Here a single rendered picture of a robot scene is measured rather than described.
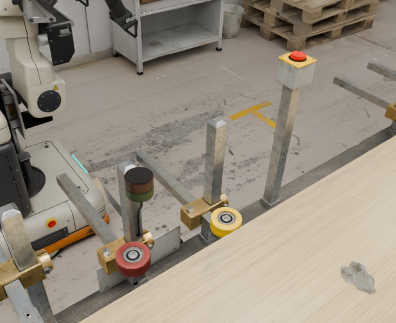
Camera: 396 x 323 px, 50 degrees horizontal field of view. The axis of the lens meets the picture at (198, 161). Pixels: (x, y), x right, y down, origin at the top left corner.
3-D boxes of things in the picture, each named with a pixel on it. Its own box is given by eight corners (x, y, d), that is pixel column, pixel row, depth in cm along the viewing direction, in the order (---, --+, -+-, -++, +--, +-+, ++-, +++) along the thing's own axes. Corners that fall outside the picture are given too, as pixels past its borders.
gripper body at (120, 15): (123, 8, 176) (115, -8, 170) (134, 16, 169) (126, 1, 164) (110, 16, 175) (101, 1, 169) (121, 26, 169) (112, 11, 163)
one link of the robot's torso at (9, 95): (14, 143, 187) (-1, 93, 172) (-7, 115, 204) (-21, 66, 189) (72, 124, 200) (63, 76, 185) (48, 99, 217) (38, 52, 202)
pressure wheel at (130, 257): (113, 280, 106) (108, 250, 98) (140, 265, 109) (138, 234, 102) (129, 303, 101) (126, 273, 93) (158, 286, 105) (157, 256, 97)
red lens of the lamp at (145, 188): (119, 181, 90) (118, 173, 89) (143, 171, 93) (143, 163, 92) (134, 197, 87) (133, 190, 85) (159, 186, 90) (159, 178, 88)
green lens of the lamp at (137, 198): (120, 190, 92) (119, 182, 91) (144, 179, 95) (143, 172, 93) (135, 206, 88) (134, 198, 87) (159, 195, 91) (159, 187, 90)
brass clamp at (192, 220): (178, 218, 120) (179, 206, 116) (215, 199, 126) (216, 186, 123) (191, 232, 116) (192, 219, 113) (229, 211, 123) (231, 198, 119)
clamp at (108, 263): (98, 262, 107) (95, 249, 104) (144, 238, 113) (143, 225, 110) (109, 277, 103) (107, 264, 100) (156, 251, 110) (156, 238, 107)
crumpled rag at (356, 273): (334, 265, 98) (336, 258, 97) (360, 259, 100) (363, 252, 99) (355, 297, 92) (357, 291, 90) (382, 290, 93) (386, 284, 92)
